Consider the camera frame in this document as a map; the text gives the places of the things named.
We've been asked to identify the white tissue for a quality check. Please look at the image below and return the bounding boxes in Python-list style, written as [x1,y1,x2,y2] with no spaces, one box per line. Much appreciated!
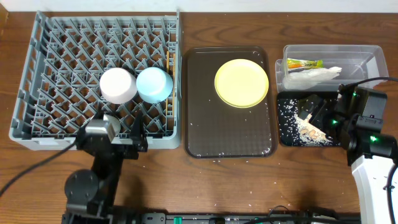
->
[282,67,342,90]

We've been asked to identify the green snack wrapper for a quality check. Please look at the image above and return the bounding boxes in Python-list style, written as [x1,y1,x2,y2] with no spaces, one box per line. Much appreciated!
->
[287,58,323,70]

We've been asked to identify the light blue bowl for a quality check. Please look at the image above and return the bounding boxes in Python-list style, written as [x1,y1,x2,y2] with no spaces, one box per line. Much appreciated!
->
[136,67,174,104]

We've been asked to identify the white bowl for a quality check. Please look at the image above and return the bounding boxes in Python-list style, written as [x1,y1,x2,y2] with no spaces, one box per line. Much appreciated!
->
[99,68,137,104]

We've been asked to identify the yellow plate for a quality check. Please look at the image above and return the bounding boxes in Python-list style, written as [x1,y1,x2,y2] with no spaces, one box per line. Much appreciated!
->
[214,58,269,108]

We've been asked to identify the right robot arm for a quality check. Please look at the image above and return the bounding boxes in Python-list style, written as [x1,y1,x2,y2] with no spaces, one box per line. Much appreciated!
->
[297,85,397,223]

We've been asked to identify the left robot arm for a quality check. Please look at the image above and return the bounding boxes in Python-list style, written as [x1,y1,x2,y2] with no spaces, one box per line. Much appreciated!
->
[62,112,148,223]

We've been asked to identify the black waste tray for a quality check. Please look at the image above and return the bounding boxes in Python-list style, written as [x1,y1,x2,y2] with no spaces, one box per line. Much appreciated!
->
[277,91,340,147]

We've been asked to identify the rice and nutshell pile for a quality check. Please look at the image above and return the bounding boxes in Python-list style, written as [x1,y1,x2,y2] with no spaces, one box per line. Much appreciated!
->
[277,98,339,147]

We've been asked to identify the clear plastic bin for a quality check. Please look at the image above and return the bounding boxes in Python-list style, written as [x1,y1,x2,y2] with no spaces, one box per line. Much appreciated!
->
[275,44,389,93]

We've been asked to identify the grey dish rack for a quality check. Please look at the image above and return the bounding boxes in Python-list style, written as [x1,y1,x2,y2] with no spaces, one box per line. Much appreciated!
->
[9,12,182,151]

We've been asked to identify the dark brown serving tray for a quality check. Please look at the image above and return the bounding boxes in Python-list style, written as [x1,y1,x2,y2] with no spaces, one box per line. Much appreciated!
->
[183,46,278,159]

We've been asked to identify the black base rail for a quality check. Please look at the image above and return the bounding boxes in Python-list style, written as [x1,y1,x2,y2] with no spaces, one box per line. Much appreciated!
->
[61,208,361,224]

